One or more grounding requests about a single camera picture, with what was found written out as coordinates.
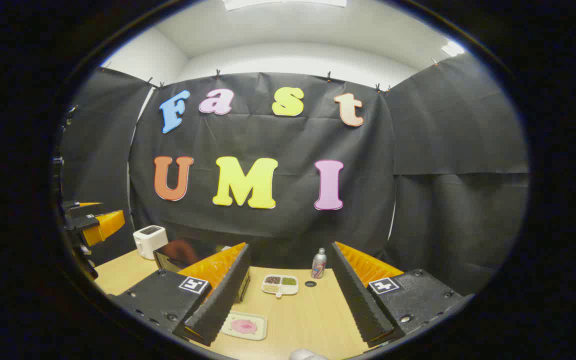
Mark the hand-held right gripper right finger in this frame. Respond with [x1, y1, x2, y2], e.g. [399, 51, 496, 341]
[329, 241, 474, 349]

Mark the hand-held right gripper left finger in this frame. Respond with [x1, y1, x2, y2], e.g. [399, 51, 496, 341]
[108, 242, 252, 347]

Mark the pink meat slice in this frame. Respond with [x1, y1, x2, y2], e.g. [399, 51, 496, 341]
[231, 319, 259, 335]

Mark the cream square plate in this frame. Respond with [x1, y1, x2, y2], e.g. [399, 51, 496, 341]
[220, 311, 268, 341]

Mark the black electric oven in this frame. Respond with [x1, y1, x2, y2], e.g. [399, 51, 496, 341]
[154, 238, 252, 304]

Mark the white toaster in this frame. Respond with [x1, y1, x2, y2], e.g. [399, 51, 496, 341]
[132, 225, 169, 260]

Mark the silver printed bottle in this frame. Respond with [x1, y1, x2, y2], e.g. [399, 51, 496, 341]
[311, 248, 327, 279]

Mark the white divided dish with grains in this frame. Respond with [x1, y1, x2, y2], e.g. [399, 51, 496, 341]
[261, 274, 299, 299]

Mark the ceiling light panel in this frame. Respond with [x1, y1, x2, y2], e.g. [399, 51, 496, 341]
[440, 39, 466, 57]
[222, 0, 348, 11]

